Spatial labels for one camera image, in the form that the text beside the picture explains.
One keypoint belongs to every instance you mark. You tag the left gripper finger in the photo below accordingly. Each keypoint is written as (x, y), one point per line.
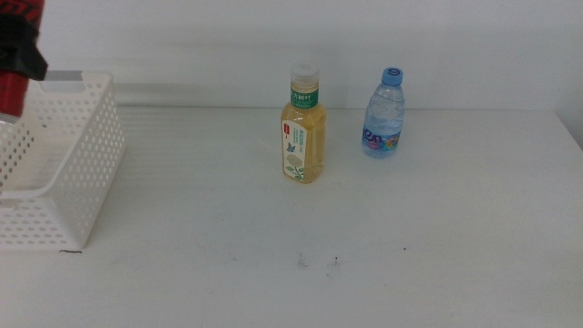
(20, 50)

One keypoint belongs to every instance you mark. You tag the red cola can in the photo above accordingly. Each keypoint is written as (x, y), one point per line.
(11, 95)

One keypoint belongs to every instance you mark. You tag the yellow tea bottle green label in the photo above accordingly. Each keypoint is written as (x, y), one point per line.
(304, 146)

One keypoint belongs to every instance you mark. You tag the clear water bottle blue cap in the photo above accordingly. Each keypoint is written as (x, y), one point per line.
(383, 118)

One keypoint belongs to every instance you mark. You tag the white perforated plastic basket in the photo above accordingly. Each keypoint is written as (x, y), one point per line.
(98, 150)

